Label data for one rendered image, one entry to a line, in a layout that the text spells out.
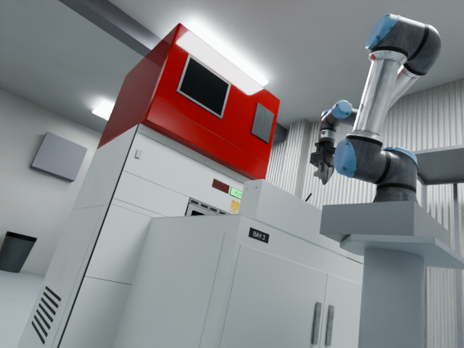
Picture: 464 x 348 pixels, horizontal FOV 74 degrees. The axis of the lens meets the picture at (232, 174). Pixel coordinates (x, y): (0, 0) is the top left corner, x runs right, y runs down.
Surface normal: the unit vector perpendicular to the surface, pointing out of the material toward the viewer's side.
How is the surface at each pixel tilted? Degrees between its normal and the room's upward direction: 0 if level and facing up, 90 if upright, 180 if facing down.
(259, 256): 90
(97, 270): 90
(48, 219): 90
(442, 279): 90
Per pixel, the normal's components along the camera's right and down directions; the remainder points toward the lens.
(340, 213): -0.73, -0.37
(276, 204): 0.64, -0.13
